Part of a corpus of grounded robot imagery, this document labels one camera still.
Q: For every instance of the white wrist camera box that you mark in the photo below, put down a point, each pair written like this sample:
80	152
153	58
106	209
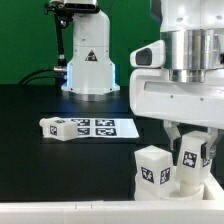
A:
149	56

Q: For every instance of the white L-shaped obstacle fence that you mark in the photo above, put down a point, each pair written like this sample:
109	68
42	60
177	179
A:
208	210

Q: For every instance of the white marker sheet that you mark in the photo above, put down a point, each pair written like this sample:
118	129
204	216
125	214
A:
106	127

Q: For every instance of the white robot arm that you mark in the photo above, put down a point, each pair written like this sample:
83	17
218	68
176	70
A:
177	79

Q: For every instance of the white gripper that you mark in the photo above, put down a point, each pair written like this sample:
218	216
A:
153	95

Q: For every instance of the white round stool seat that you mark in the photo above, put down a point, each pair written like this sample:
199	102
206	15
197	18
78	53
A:
161	184

